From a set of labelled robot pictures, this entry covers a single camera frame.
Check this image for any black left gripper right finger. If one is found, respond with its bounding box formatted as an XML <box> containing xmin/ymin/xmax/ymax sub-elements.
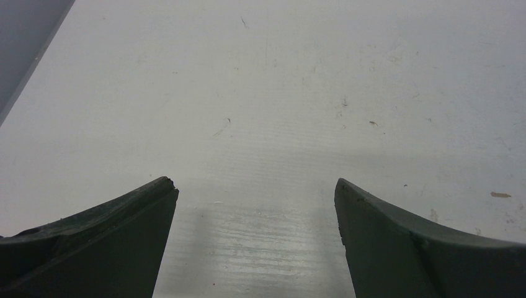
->
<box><xmin>334</xmin><ymin>179</ymin><xmax>525</xmax><ymax>297</ymax></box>

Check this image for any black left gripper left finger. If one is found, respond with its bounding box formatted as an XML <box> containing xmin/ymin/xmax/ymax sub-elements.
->
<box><xmin>1</xmin><ymin>176</ymin><xmax>179</xmax><ymax>297</ymax></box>

